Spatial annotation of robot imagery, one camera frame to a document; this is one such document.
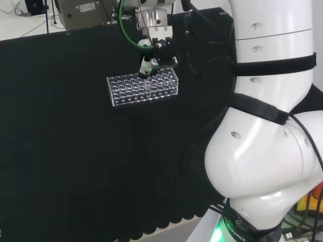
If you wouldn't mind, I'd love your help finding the green cable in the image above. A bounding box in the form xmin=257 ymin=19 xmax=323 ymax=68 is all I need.
xmin=118 ymin=0 xmax=155 ymax=49

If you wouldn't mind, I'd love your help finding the thin black cable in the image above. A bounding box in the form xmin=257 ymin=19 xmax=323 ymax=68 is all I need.
xmin=287 ymin=113 xmax=323 ymax=242

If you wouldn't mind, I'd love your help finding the dark tripod leg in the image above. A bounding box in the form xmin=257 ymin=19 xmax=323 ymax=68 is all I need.
xmin=44 ymin=0 xmax=50 ymax=35

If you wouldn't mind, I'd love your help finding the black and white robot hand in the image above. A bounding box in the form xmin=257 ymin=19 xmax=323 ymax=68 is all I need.
xmin=137 ymin=25 xmax=180 ymax=79

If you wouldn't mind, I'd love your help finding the black box device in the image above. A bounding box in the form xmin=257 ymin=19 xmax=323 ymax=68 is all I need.
xmin=24 ymin=0 xmax=48 ymax=16

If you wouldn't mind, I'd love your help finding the grey metal equipment box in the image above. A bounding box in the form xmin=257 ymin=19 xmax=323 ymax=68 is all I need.
xmin=55 ymin=0 xmax=119 ymax=30

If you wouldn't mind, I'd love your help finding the clear glass test tube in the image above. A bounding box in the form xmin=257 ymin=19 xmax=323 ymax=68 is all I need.
xmin=144 ymin=75 xmax=153 ymax=99

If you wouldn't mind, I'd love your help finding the thick black cable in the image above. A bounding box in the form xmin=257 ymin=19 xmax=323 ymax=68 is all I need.
xmin=180 ymin=0 xmax=235 ymax=76

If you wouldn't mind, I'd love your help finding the clear plastic test tube rack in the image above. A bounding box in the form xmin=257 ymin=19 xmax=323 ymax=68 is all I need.
xmin=106 ymin=67 xmax=180 ymax=108

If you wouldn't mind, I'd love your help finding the yellow stop button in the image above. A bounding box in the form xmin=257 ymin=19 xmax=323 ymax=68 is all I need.
xmin=296 ymin=183 xmax=323 ymax=215

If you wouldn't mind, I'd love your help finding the black bench cloth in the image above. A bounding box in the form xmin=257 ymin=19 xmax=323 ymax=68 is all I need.
xmin=0 ymin=7 xmax=237 ymax=240

